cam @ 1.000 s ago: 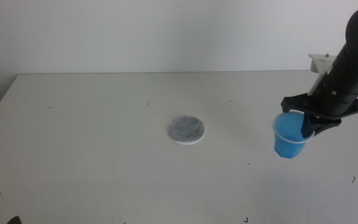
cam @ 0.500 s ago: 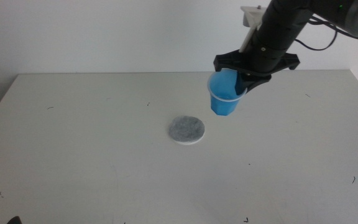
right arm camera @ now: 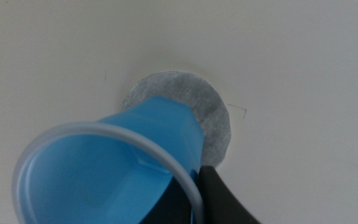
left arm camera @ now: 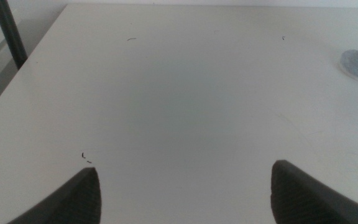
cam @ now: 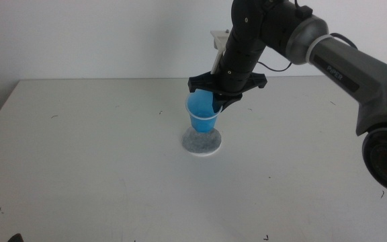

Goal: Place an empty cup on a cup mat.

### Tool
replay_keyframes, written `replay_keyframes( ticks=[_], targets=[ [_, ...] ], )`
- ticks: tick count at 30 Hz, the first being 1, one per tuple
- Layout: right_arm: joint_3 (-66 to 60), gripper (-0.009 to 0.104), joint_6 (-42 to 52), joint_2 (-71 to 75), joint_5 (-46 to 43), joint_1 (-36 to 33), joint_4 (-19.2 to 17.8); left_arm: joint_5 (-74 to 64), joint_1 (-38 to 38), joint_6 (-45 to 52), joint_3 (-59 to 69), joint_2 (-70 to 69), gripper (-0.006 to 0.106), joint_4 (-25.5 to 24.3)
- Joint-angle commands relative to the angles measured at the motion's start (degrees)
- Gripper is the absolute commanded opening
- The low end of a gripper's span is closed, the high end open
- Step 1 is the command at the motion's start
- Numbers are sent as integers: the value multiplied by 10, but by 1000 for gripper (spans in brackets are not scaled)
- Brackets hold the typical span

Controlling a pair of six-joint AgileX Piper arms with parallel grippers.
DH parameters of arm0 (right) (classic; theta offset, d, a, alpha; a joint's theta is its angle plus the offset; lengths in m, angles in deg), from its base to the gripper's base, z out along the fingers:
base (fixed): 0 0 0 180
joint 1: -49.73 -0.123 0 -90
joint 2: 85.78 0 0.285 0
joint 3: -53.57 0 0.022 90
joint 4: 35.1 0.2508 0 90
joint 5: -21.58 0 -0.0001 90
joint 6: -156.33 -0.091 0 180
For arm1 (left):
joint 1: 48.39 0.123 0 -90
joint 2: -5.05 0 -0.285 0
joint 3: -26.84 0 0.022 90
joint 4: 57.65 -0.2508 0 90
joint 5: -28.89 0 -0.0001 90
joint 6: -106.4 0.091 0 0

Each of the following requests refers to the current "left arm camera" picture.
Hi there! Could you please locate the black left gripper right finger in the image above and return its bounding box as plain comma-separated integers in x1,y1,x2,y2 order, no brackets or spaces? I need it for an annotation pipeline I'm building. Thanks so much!
270,159,358,224

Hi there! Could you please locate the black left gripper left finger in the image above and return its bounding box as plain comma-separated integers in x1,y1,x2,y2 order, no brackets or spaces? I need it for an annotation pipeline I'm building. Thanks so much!
7,167,103,224

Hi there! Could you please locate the black metal pole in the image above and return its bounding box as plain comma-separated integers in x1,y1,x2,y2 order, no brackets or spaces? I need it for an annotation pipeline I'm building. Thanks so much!
0,0,29,70

